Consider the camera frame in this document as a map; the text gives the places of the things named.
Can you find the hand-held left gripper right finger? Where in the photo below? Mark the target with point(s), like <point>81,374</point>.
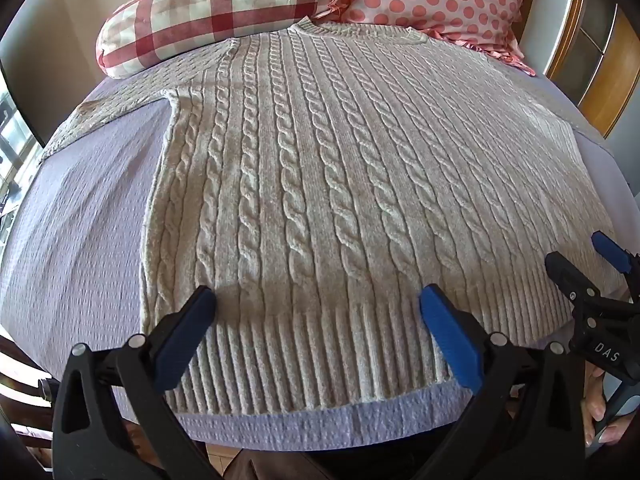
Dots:
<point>450,340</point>

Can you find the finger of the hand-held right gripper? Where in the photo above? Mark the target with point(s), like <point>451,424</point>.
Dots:
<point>570,276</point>
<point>611,253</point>

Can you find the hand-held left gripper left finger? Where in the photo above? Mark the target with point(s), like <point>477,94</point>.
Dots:
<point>186,336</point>

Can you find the person's right hand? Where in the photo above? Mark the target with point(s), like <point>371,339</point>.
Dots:
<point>597,400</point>

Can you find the lavender textured bed sheet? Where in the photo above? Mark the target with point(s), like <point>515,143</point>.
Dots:
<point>80,240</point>

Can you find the person's brown pants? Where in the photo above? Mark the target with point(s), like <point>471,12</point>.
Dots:
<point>285,465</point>

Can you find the dark wooden chair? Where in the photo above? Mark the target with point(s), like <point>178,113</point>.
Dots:
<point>22,390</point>

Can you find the wooden framed glass door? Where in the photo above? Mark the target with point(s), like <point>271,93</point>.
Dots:
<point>595,45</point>

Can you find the pink polka dot pillow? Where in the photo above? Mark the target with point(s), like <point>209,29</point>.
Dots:
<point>445,0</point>

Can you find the red plaid pillow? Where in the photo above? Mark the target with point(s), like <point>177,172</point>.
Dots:
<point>200,15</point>

